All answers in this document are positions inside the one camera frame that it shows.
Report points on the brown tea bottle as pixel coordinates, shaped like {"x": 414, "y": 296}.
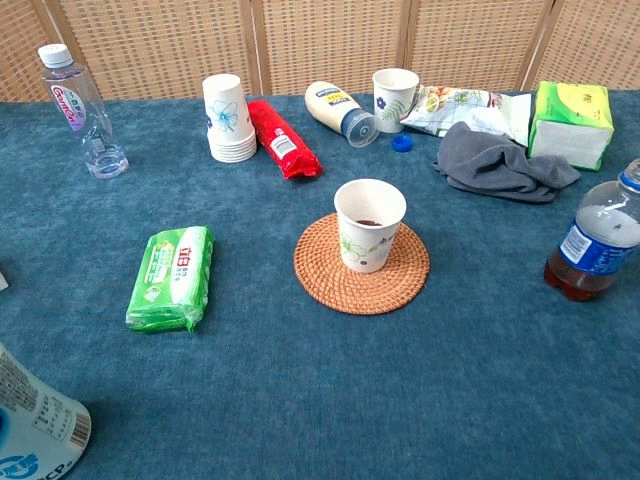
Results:
{"x": 595, "y": 240}

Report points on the paper cup with green flower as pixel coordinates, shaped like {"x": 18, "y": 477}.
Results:
{"x": 367, "y": 250}

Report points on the blue bottle cap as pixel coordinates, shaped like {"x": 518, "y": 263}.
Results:
{"x": 403, "y": 143}

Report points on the cream mayonnaise squeeze bottle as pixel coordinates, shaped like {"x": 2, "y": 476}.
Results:
{"x": 330, "y": 102}

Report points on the paper cup with fern print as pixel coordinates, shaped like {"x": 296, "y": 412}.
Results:
{"x": 392, "y": 107}

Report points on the clear water bottle purple label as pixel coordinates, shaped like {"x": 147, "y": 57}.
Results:
{"x": 75, "y": 110}

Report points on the white bottle with blue label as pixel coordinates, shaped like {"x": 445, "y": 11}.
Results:
{"x": 35, "y": 435}

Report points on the round woven rattan coaster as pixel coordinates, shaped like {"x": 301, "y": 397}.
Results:
{"x": 360, "y": 295}

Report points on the red snack packet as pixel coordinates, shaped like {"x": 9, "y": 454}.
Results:
{"x": 280, "y": 140}

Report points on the blue tablecloth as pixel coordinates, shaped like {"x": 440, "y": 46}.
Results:
{"x": 300, "y": 390}

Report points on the stack of white paper cups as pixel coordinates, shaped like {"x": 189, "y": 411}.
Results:
{"x": 227, "y": 120}

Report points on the green wet wipes pack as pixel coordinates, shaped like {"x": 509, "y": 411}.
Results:
{"x": 170, "y": 280}

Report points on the grey cloth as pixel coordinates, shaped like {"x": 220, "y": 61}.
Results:
{"x": 490, "y": 165}

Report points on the white and green snack bag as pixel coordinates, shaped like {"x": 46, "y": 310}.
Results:
{"x": 465, "y": 102}

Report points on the woven rattan folding screen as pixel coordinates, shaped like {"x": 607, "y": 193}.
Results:
{"x": 160, "y": 45}

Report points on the green tissue box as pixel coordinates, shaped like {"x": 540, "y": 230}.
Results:
{"x": 565, "y": 140}

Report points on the small white box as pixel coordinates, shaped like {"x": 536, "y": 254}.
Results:
{"x": 3, "y": 282}

